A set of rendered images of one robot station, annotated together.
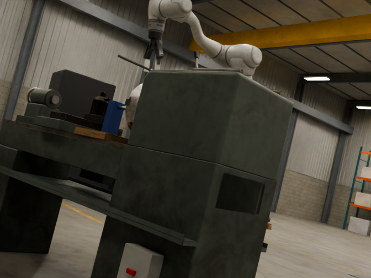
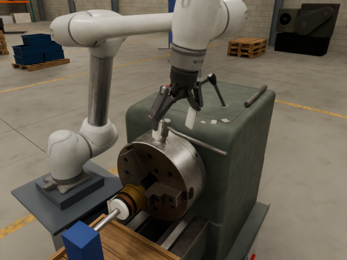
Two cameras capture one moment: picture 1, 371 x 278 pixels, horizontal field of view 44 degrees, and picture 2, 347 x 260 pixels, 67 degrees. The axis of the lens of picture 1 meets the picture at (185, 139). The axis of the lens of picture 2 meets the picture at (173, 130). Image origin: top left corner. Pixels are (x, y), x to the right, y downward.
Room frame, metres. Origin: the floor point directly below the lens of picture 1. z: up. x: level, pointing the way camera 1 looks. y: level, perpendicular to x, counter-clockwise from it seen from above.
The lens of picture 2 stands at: (2.58, 0.97, 1.66)
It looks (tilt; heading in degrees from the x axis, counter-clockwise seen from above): 27 degrees down; 259
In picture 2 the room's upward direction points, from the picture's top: straight up
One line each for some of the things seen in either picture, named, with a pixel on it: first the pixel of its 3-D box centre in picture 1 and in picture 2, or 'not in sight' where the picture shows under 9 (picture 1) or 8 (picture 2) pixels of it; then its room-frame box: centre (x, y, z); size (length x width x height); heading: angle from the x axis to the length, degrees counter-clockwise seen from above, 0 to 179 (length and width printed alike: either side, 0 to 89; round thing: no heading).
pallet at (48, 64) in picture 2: not in sight; (38, 50); (4.76, -6.78, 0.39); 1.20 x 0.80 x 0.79; 46
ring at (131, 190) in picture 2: not in sight; (130, 199); (2.59, 0.31, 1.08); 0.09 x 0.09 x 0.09; 46
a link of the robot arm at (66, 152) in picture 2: not in sight; (65, 151); (2.90, -0.23, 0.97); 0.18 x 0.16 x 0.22; 41
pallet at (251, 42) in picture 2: not in sight; (247, 47); (-1.45, -7.18, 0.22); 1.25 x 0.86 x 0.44; 41
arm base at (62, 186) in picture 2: not in sight; (64, 177); (2.93, -0.21, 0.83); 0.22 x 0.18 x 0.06; 40
